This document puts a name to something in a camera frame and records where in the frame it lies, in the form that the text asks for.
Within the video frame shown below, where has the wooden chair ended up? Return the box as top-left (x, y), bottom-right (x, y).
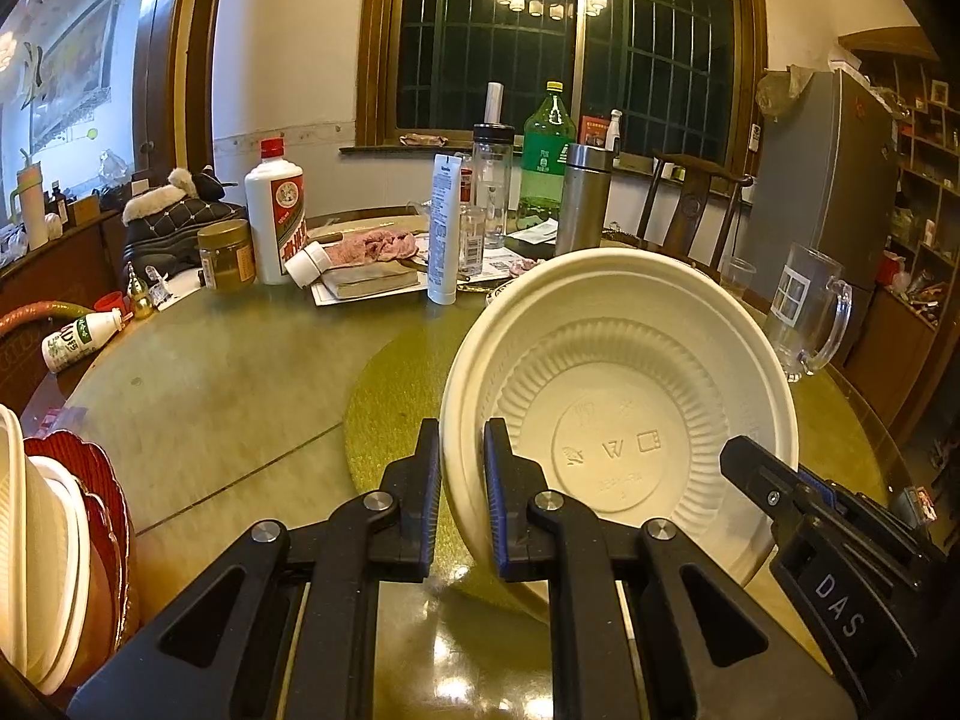
top-left (637, 154), bottom-right (753, 271)

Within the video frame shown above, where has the stainless steel thermos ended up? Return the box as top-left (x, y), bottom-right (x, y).
top-left (555, 142), bottom-right (617, 260)

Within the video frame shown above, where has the wooden shelf unit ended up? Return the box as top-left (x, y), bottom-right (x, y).
top-left (840, 28), bottom-right (960, 451)

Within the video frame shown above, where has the printed paper sheet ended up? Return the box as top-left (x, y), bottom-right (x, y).
top-left (311, 255), bottom-right (526, 308)

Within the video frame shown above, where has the brown jar gold lid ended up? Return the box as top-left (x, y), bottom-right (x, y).
top-left (196, 220), bottom-right (256, 293)

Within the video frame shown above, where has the large green plastic bottle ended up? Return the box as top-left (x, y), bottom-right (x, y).
top-left (517, 81), bottom-right (577, 233)

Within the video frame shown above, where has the orange yellow hoop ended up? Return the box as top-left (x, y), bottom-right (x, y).
top-left (0, 298), bottom-right (98, 338)

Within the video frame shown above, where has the old book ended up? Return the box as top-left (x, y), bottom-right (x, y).
top-left (326, 262), bottom-right (422, 301)

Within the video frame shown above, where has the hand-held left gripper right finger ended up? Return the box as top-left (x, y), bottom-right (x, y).
top-left (484, 418), bottom-right (856, 720)

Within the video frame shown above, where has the wooden windowsill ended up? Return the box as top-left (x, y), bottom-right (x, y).
top-left (339, 141), bottom-right (751, 188)

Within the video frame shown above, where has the white bottle green label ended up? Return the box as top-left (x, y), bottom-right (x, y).
top-left (43, 307), bottom-right (125, 374)

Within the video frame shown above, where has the small gold gourd ornament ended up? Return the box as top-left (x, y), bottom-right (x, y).
top-left (125, 262), bottom-right (155, 320)

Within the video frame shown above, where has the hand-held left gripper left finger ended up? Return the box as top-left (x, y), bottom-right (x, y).
top-left (67, 418), bottom-right (443, 720)

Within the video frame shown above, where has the small clear glass bottle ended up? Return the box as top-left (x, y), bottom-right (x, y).
top-left (457, 167), bottom-right (487, 276)

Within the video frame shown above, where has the framed wall painting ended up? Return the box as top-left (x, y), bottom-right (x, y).
top-left (30, 0), bottom-right (128, 155)

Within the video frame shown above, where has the red scalloped plate white sticker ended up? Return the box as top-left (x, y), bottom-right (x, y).
top-left (79, 491), bottom-right (125, 646)

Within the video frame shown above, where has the white squeeze tube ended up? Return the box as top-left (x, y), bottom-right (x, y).
top-left (427, 154), bottom-right (464, 306)

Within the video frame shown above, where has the large white foam bowl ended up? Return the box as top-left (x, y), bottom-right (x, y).
top-left (26, 456), bottom-right (92, 695)

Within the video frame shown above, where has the white tall thermos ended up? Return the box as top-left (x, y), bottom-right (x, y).
top-left (9, 150), bottom-right (50, 250)

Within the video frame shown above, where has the wooden framed window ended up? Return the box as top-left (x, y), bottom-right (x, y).
top-left (356, 0), bottom-right (770, 158)

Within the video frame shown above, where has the wooden sideboard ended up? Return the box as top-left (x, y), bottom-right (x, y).
top-left (0, 206), bottom-right (128, 421)

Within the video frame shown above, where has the clear bottle black lid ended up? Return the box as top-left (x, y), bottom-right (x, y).
top-left (471, 124), bottom-right (516, 250)

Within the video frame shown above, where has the small clear plastic cup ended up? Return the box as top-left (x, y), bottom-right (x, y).
top-left (718, 257), bottom-right (758, 301)

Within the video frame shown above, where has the red scalloped plastic plate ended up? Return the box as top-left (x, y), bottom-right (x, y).
top-left (22, 431), bottom-right (141, 653)

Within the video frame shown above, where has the white liquor bottle red label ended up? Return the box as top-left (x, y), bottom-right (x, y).
top-left (244, 139), bottom-right (308, 286)

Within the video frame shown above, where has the plastic bag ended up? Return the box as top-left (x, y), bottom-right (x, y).
top-left (754, 64), bottom-right (815, 117)

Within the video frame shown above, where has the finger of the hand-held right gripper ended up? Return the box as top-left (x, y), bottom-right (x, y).
top-left (796, 463), bottom-right (865, 512)
top-left (720, 435), bottom-right (809, 524)

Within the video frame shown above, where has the grey refrigerator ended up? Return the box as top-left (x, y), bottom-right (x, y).
top-left (739, 69), bottom-right (901, 308)

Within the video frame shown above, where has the wooden door frame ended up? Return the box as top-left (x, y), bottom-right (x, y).
top-left (135, 0), bottom-right (230, 188)

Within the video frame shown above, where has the glass beer mug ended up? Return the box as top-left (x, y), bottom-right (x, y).
top-left (761, 242), bottom-right (856, 383)

